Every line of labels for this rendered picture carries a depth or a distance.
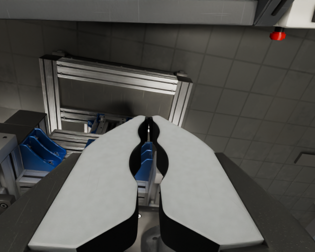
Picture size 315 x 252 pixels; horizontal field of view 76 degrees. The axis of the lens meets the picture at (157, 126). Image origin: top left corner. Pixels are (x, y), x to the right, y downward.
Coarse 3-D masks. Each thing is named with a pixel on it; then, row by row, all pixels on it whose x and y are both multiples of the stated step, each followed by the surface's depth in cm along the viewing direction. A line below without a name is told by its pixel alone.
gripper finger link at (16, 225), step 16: (64, 160) 8; (48, 176) 7; (64, 176) 7; (32, 192) 7; (48, 192) 7; (16, 208) 6; (32, 208) 6; (48, 208) 6; (0, 224) 6; (16, 224) 6; (32, 224) 6; (0, 240) 5; (16, 240) 5
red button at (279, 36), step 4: (276, 28) 50; (280, 28) 50; (272, 32) 51; (276, 32) 50; (280, 32) 50; (284, 32) 51; (272, 36) 51; (276, 36) 50; (280, 36) 50; (284, 36) 50
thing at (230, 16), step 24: (0, 0) 33; (24, 0) 33; (48, 0) 33; (72, 0) 33; (96, 0) 34; (120, 0) 34; (144, 0) 34; (168, 0) 34; (192, 0) 34; (216, 0) 34; (240, 0) 34; (216, 24) 36; (240, 24) 36
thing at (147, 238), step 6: (150, 228) 52; (156, 228) 51; (144, 234) 52; (150, 234) 51; (156, 234) 50; (144, 240) 51; (150, 240) 50; (156, 240) 50; (144, 246) 51; (150, 246) 49; (156, 246) 49; (162, 246) 48
